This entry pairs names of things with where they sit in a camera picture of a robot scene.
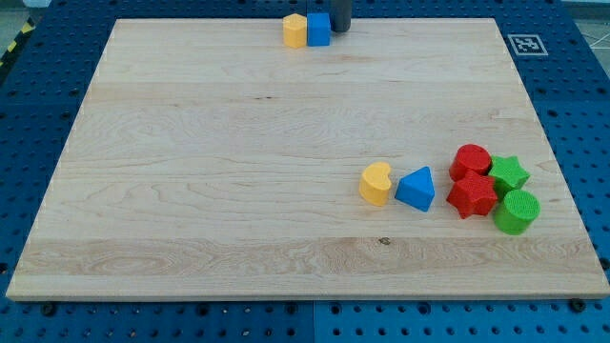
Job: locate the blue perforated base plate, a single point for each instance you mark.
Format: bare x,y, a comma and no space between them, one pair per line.
40,98

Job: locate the red star block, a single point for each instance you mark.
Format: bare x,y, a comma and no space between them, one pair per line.
474,194

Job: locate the green star block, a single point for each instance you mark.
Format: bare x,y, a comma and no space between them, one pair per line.
508,173

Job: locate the blue cube block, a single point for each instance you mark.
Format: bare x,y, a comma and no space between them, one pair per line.
318,29

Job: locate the wooden board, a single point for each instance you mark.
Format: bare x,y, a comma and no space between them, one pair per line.
208,161

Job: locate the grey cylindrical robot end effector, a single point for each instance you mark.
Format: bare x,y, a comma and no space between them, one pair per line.
340,12

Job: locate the blue triangle block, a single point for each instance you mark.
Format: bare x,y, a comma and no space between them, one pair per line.
417,189

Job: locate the green cylinder block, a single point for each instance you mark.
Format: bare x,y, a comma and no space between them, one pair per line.
516,212

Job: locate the red cylinder block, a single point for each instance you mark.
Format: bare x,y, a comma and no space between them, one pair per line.
470,158

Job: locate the yellow hexagon block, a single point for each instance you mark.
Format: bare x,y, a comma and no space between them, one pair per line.
294,29

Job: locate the white fiducial marker tag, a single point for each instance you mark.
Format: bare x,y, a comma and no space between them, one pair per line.
527,44

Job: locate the yellow crescent block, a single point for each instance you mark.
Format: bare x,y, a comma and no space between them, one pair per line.
375,183

